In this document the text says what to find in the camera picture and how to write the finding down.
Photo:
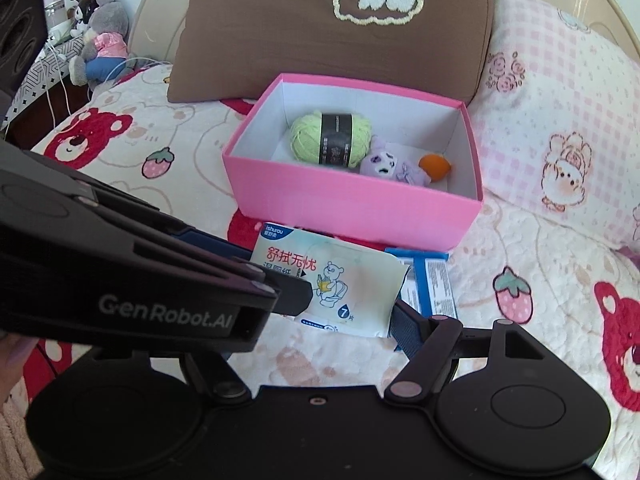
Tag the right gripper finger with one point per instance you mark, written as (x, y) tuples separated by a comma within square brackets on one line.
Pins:
[(429, 345)]

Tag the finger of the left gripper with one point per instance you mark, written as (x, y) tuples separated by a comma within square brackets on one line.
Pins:
[(291, 296), (212, 243)]

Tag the blue cookie package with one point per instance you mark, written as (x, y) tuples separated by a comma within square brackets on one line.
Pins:
[(427, 287)]

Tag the white tissue pack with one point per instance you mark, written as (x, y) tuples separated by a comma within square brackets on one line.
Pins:
[(353, 287)]

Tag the green yarn ball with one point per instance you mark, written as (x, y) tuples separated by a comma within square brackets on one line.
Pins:
[(335, 140)]

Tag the pink cardboard box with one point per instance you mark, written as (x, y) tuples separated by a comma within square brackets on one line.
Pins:
[(269, 183)]

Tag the purple Kuromi plush toy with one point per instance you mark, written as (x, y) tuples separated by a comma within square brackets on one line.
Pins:
[(382, 163)]

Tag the orange makeup sponge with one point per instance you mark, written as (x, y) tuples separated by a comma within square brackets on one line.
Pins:
[(435, 166)]

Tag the person's left hand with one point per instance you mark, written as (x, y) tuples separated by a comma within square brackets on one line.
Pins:
[(14, 352)]

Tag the cream bear print blanket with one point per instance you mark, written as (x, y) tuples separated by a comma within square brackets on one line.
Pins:
[(578, 297)]

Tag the patterned bedside table cloth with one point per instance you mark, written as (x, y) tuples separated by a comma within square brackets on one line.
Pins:
[(51, 65)]

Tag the grey bunny plush doll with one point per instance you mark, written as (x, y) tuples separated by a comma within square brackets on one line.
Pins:
[(105, 52)]

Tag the black white plush doll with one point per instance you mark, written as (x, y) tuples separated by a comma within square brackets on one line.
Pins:
[(82, 14)]

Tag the pink checkered pillow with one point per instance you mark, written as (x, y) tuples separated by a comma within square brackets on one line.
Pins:
[(556, 122)]

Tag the brown embroidered cushion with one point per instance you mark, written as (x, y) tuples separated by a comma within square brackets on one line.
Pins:
[(234, 48)]

